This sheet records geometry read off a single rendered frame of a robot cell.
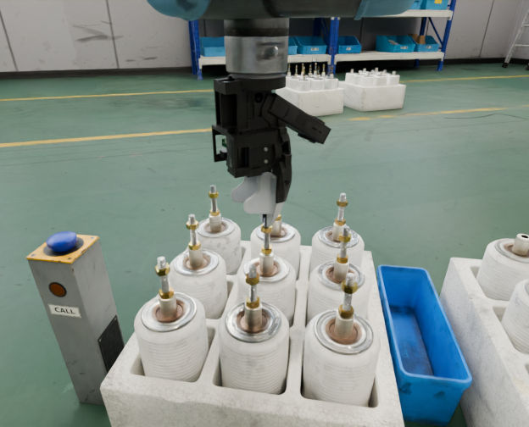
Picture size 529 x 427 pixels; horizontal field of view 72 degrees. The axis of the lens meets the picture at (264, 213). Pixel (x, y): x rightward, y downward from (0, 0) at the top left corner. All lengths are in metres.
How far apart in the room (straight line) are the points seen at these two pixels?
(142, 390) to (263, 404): 0.16
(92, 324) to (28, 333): 0.36
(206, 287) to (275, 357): 0.17
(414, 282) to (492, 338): 0.27
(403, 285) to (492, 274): 0.22
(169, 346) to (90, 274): 0.18
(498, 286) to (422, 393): 0.23
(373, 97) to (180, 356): 2.75
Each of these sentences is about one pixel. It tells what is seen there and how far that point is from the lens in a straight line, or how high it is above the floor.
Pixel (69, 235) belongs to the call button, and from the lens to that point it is 0.60.
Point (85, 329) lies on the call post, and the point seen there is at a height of 0.19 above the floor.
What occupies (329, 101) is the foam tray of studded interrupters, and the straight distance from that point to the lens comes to 2.85.
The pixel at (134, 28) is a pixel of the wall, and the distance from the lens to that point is 5.55.
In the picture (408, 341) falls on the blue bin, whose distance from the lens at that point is 0.87.
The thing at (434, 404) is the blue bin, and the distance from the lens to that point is 0.72.
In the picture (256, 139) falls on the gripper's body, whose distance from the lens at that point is 0.45.
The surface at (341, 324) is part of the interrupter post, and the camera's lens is 0.48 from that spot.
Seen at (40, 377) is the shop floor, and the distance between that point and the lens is 0.88.
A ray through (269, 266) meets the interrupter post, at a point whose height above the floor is 0.26.
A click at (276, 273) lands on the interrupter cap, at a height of 0.25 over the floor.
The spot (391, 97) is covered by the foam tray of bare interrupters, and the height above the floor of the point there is 0.09.
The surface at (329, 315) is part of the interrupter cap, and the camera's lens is 0.52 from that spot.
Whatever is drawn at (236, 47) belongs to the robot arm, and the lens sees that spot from 0.44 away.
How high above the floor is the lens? 0.60
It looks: 28 degrees down
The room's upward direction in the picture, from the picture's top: straight up
